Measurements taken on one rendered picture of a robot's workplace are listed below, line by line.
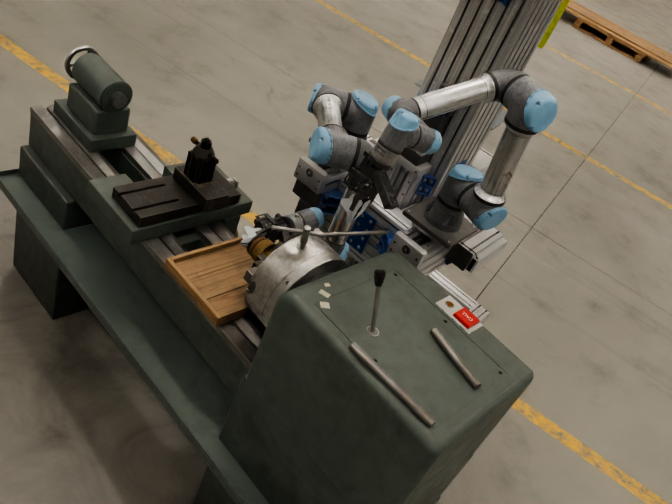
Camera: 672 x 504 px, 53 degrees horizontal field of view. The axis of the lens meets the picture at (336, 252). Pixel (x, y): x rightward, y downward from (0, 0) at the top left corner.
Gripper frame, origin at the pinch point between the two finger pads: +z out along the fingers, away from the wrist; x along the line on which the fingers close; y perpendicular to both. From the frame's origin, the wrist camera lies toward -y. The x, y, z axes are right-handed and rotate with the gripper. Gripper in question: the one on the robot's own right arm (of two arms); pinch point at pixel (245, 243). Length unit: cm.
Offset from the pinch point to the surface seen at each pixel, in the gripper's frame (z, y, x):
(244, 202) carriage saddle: -29.0, 32.1, -15.2
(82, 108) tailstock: 4, 96, -10
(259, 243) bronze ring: -0.9, -4.7, 3.7
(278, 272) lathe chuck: 8.7, -22.8, 10.8
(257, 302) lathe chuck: 12.5, -22.4, -0.5
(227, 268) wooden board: -3.6, 7.3, -19.0
